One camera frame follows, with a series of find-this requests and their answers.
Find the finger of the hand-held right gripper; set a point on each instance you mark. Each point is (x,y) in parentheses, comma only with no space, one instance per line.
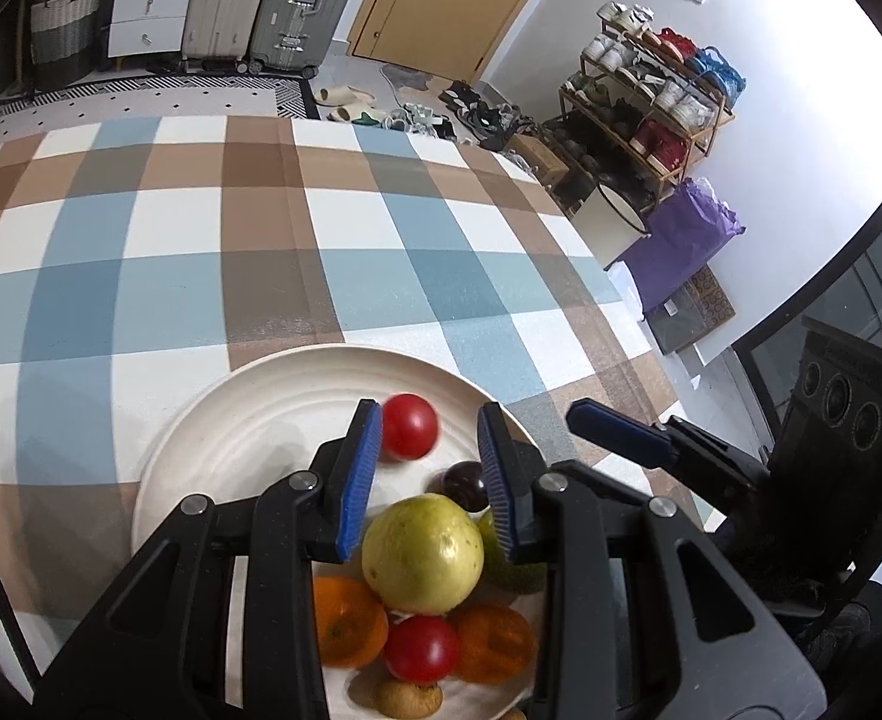
(621,435)

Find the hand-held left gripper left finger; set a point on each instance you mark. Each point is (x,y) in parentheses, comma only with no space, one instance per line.
(358,480)

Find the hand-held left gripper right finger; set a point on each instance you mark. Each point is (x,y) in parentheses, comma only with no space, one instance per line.
(497,495)

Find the dark purple plum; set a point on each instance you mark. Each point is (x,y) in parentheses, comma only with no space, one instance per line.
(465,486)

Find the red tomato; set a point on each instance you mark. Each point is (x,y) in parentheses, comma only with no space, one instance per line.
(421,649)
(409,426)

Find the yellow green mango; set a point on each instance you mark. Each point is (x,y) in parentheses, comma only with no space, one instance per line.
(516,576)

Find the cream round plate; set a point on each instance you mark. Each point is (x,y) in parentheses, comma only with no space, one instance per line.
(261,420)

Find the orange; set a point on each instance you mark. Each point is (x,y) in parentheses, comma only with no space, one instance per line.
(345,622)
(495,643)

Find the green guava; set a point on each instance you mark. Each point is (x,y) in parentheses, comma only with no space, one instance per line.
(422,553)

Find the brown patterned bag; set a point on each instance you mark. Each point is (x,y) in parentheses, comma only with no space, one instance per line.
(692,307)

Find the purple plastic bag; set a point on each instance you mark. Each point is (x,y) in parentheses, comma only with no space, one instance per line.
(685,240)

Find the checked tablecloth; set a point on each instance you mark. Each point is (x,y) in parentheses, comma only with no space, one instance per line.
(261,240)

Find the wooden shoe rack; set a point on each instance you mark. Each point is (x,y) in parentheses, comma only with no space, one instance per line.
(640,165)

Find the small cardboard box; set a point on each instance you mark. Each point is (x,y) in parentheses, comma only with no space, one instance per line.
(535,155)

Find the rows of assorted shoes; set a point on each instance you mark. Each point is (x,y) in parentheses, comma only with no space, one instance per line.
(666,90)

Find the pile of sneakers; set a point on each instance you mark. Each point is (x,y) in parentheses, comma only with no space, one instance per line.
(478,116)

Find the beige slipper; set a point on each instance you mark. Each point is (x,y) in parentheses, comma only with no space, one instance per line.
(343,95)
(351,115)

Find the grey floor mat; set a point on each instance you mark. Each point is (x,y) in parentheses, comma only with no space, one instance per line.
(403,77)

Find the black white patterned rug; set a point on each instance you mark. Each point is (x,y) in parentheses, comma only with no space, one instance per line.
(148,94)

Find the wooden door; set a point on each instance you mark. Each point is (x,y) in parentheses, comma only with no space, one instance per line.
(448,0)

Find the silver suitcase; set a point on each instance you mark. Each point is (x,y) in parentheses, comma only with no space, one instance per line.
(302,7)

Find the beige suitcase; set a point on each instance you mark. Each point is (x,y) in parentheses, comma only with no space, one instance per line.
(223,0)

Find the white drawer unit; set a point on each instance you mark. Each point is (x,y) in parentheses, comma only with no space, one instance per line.
(152,0)

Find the woven grey white basket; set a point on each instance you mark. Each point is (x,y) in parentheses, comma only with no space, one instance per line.
(66,22)

